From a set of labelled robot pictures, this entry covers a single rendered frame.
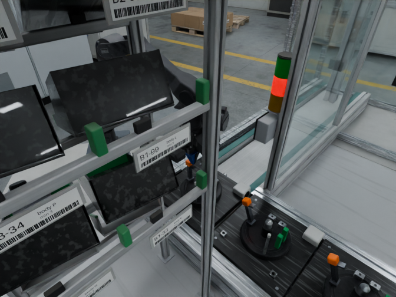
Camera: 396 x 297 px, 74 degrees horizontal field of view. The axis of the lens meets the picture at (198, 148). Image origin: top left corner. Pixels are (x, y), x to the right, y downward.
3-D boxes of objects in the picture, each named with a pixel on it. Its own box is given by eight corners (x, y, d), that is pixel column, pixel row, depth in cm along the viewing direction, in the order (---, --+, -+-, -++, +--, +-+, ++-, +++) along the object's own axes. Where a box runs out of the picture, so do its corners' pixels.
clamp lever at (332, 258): (329, 280, 63) (326, 257, 61) (332, 274, 65) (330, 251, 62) (345, 288, 61) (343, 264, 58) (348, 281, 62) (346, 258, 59)
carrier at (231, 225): (205, 241, 77) (206, 214, 69) (253, 197, 90) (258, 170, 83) (279, 304, 64) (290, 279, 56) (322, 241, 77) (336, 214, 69)
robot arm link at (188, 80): (95, 51, 70) (106, 17, 63) (114, 43, 76) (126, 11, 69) (178, 123, 73) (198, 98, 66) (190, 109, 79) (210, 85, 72)
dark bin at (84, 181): (78, 182, 63) (66, 154, 61) (129, 161, 69) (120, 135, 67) (106, 225, 39) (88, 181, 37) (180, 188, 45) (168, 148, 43)
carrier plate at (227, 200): (151, 195, 91) (151, 191, 90) (200, 162, 105) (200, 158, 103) (201, 238, 78) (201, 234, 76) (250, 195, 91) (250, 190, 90)
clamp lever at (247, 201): (246, 221, 77) (241, 200, 74) (250, 217, 78) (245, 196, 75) (256, 225, 74) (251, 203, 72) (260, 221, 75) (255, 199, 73)
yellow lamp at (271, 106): (264, 108, 76) (267, 93, 73) (273, 102, 79) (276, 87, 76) (279, 115, 73) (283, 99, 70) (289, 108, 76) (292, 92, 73)
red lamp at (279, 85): (267, 92, 73) (270, 75, 70) (276, 87, 76) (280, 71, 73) (283, 98, 70) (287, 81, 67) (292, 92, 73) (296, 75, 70)
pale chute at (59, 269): (40, 263, 68) (33, 247, 68) (92, 237, 74) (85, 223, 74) (20, 295, 43) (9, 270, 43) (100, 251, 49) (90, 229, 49)
